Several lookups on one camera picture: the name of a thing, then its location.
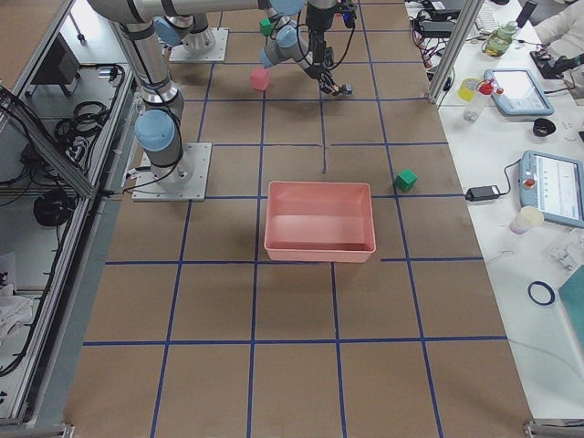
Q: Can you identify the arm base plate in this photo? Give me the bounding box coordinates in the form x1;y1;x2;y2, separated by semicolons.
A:
170;27;229;64
131;142;213;202

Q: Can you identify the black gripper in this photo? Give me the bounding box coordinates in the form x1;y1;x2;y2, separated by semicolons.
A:
306;13;334;68
309;64;341;95

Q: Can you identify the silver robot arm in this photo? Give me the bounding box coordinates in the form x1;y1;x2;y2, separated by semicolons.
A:
178;1;352;96
90;1;356;190

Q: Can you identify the aluminium frame post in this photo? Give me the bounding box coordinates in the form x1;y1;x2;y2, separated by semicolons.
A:
426;0;483;104

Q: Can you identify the black power brick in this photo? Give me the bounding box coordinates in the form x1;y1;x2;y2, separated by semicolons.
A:
464;185;502;202

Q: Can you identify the pink plastic bin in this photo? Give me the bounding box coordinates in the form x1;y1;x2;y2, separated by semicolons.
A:
264;181;376;263

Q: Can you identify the green glass jar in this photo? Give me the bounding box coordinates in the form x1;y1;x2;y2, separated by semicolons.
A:
483;21;518;57

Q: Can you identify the blue tape ring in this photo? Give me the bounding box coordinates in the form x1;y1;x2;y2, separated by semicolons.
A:
527;281;557;307

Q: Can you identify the teach pendant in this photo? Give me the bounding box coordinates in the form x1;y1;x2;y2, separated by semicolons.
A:
484;68;555;118
518;151;583;228

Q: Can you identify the green cube near bin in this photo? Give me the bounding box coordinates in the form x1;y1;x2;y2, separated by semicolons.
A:
393;168;418;193

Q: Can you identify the yellow tape roll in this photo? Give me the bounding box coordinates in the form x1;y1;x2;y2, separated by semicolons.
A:
457;78;481;102

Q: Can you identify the pink cube near centre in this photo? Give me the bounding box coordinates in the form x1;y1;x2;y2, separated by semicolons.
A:
250;67;270;91

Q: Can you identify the teach pendant far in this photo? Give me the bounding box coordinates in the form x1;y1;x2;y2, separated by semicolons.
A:
484;68;555;118

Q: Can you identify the teach pendant near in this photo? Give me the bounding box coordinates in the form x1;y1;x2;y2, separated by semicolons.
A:
518;151;583;228

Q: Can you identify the green cube near arm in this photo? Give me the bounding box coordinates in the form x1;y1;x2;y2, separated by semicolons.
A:
258;18;274;37

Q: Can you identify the red cap squeeze bottle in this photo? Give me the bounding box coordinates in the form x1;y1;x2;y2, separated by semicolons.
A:
463;78;495;122

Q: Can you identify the black power adapter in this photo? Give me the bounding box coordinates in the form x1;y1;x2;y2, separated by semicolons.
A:
415;21;455;38

